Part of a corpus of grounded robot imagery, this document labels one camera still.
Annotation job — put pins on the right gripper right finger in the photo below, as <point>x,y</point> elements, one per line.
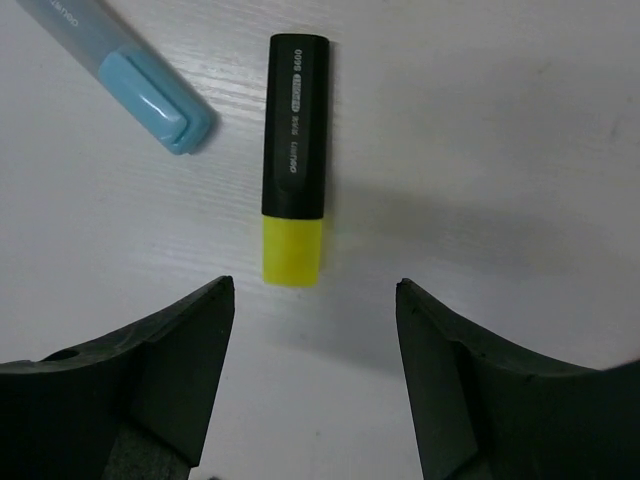
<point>484,407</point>

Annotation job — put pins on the clear blue highlighter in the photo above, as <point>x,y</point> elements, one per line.
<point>130,70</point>

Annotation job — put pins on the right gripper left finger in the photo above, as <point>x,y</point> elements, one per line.
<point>135,403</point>

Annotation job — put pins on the black yellow highlighter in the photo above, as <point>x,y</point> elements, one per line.
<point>295,158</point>

